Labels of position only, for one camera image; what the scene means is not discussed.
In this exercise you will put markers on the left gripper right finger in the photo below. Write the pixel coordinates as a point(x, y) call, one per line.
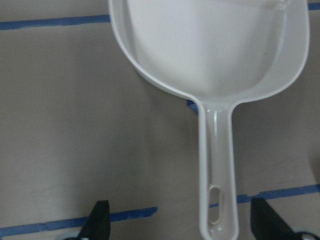
point(265, 223)

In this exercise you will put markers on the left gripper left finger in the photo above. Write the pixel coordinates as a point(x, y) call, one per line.
point(98, 223)

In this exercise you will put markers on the beige plastic dustpan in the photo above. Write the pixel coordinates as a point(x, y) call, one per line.
point(218, 54)

